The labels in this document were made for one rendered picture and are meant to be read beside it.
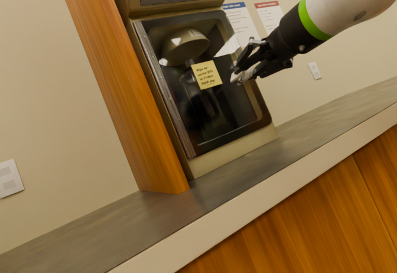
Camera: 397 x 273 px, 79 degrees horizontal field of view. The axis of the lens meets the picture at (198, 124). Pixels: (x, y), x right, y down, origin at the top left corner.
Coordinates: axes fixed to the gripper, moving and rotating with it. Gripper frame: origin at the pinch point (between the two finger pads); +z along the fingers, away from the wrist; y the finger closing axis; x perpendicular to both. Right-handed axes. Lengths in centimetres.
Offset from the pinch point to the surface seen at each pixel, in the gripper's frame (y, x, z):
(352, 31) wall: -112, -112, 48
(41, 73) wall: 60, 3, 48
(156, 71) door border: 22.6, 6.8, 4.3
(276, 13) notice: -42, -88, 48
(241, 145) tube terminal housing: -6.9, 18.3, 5.6
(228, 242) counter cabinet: 8.4, 41.6, -21.3
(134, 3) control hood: 33.4, -7.8, 1.7
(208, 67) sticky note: 8.8, -0.9, 4.2
